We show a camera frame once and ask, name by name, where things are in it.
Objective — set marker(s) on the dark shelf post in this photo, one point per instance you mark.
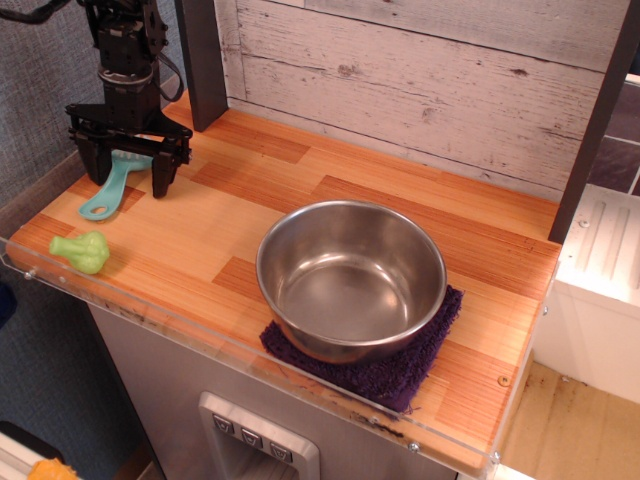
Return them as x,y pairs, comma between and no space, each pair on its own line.
202,57
621,59

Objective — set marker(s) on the white ridged appliance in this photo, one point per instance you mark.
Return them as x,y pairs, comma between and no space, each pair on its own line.
589,327

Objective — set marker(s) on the dark right shelf post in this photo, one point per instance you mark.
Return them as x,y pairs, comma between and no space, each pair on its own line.
621,59

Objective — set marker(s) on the green toy broccoli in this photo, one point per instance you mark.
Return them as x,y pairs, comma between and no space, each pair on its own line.
86,253

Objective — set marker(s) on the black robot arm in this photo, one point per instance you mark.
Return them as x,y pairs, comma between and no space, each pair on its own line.
130,37

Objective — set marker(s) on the purple cloth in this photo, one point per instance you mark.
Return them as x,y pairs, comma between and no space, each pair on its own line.
391,382

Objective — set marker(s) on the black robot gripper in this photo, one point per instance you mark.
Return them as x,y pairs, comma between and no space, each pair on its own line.
130,118

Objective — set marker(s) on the orange object bottom left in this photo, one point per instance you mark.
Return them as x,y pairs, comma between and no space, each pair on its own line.
51,469

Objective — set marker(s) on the silver button panel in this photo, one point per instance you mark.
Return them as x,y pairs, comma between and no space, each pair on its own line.
245,445

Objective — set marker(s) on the grey toy kitchen cabinet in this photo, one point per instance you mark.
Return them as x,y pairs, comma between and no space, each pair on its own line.
164,380

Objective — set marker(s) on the teal dish brush white bristles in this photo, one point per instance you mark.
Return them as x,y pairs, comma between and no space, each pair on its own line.
107,200

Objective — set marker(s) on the stainless steel pot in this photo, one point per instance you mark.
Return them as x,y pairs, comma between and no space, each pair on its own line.
350,281

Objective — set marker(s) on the dark left shelf post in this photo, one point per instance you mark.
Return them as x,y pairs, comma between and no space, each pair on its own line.
202,57

